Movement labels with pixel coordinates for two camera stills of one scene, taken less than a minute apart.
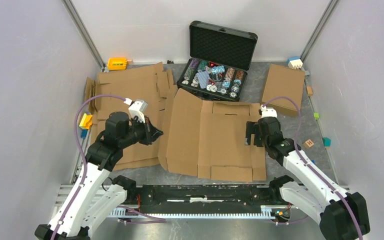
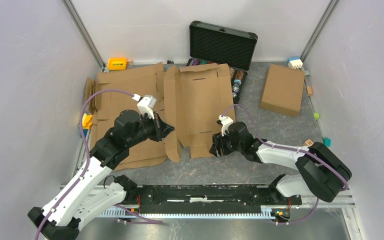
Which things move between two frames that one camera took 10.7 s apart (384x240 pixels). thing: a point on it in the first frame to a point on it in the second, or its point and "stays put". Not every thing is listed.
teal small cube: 326,142 stays put
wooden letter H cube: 308,143 stays put
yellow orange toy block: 86,121 stays put
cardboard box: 205,140 to 194,99
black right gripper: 252,127 to 218,139
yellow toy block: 117,63 stays put
